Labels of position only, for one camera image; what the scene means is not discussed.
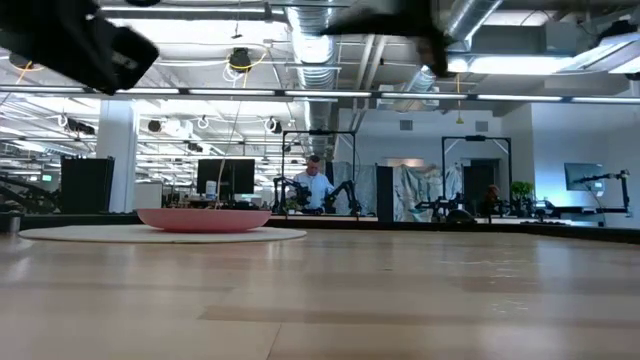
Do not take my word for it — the pale patterned draped cloth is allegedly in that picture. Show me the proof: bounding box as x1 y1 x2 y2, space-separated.
393 163 465 222
332 160 377 201

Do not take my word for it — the black pole with boom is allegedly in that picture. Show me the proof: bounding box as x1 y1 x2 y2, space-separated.
572 168 632 219

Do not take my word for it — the yellow hanging pendant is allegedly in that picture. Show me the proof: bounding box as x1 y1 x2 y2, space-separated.
455 74 465 126

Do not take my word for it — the silver spiral ventilation duct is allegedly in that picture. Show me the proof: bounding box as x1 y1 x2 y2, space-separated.
284 0 342 161
399 0 505 99

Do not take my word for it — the black ceiling device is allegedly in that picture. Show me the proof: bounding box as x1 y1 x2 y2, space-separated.
228 46 253 74

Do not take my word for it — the black desk monitor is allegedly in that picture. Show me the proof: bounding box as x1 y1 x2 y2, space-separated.
195 158 257 196

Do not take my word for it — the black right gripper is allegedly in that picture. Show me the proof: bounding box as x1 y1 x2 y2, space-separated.
319 0 452 79

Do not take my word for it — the person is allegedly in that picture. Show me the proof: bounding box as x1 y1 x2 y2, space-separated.
483 183 505 217
292 154 336 215

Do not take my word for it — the white square column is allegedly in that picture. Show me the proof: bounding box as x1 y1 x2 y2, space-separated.
95 99 140 214

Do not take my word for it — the white round mat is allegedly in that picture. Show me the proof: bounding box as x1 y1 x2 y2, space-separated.
18 224 308 245

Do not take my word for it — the grey wall monitor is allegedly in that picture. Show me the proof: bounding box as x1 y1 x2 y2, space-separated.
564 162 606 193

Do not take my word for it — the black narrow panel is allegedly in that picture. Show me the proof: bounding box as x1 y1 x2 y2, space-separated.
375 165 395 224

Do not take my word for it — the long horizontal light bar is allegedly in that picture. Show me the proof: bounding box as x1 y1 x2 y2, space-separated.
0 85 640 104

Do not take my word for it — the black metal rig frame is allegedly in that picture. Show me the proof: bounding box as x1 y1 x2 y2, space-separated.
280 128 358 214
440 133 514 216

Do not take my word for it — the pink round plate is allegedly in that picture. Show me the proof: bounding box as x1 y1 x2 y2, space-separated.
136 208 273 234

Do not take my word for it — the black partition panel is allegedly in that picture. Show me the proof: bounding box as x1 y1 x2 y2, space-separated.
59 155 116 215

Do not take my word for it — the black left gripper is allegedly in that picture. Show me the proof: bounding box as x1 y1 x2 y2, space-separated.
0 0 161 96

